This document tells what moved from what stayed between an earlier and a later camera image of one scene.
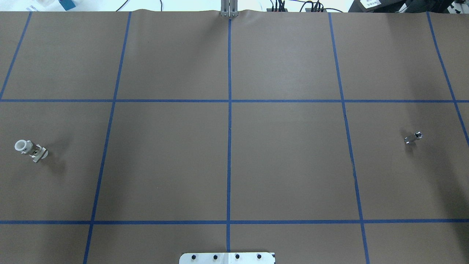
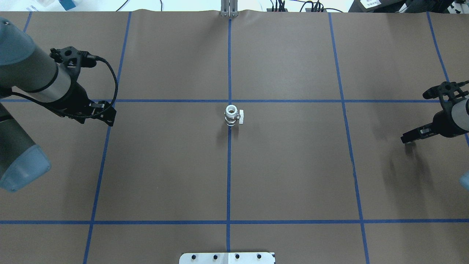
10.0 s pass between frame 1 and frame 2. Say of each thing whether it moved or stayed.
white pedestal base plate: stayed
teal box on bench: stayed
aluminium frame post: stayed
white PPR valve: moved
